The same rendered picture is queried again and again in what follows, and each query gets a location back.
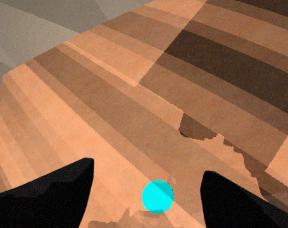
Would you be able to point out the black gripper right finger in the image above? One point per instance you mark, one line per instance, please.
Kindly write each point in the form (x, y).
(227, 205)

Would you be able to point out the cyan circle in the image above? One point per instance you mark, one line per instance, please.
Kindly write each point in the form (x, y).
(157, 196)

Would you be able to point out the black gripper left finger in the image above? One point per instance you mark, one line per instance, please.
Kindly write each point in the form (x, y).
(56, 200)

